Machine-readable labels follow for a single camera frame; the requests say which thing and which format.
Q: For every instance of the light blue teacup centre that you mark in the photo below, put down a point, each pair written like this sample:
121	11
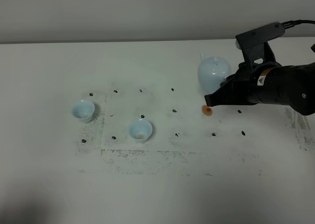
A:
140	130

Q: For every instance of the light blue teacup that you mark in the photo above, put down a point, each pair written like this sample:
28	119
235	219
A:
83	110
140	130

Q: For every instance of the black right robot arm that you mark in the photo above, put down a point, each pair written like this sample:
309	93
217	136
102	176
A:
299	82

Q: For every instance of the light blue teacup left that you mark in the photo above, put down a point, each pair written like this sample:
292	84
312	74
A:
83	110

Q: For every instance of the light blue porcelain teapot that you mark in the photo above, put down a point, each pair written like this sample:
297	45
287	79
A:
212	72

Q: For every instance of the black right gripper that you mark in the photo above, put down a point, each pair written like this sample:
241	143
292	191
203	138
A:
258	80

